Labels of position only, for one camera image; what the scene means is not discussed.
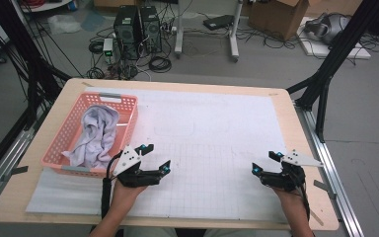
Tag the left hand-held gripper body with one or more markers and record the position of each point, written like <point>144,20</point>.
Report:
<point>135,177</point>

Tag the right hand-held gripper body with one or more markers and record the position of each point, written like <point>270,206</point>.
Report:
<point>288,181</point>

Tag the lilac towel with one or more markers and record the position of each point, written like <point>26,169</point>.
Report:
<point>95,138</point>

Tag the pink plastic basket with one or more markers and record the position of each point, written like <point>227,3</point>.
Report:
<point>79,115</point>

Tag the person's right hand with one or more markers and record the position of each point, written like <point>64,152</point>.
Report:
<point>291,200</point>

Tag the person's left hand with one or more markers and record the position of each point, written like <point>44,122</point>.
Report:
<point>123,197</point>

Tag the white grid mat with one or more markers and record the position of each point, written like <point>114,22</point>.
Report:
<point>210,125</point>

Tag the white power supply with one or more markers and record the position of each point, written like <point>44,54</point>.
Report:
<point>108,49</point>

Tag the white foam board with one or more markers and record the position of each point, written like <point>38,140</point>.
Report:
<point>322,51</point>

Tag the black computer tower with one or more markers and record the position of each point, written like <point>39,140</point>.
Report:
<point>126,33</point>
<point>151,29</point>

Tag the white metal stand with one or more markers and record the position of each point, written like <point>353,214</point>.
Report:
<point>179,33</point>

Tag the brown cardboard box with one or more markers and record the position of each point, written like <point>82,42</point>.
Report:
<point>276,18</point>
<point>335,6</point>

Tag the grey rounded device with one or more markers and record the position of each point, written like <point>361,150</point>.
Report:
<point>329,28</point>

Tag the blue floor sheet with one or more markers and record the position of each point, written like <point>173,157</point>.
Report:
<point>92,20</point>

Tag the black flat device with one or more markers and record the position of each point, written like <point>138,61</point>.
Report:
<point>218,22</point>

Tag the clear plastic bag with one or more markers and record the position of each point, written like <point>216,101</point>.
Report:
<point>62,23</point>

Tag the round white table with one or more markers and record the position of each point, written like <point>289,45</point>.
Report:
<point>46,6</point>

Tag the grey metal bracket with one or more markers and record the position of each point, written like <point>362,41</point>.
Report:
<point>322,187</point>
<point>18,171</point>

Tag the aluminium rail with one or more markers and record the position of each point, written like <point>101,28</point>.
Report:
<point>16,148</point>
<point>324,151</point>

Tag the black metal frame strut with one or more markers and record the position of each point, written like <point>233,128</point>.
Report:
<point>21,42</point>
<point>340,49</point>

